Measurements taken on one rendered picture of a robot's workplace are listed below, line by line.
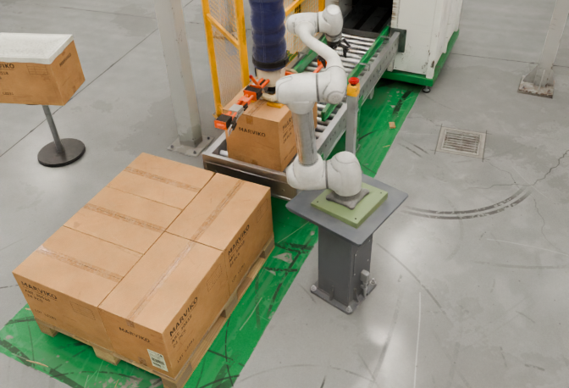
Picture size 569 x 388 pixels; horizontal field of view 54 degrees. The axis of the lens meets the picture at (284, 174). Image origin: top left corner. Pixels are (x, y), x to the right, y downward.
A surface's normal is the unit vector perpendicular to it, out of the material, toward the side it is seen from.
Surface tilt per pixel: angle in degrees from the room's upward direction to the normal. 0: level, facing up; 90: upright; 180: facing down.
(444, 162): 0
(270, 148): 90
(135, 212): 0
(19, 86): 90
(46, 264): 0
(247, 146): 90
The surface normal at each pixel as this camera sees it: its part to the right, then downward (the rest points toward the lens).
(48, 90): -0.14, 0.62
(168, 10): -0.41, 0.58
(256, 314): -0.04, -0.78
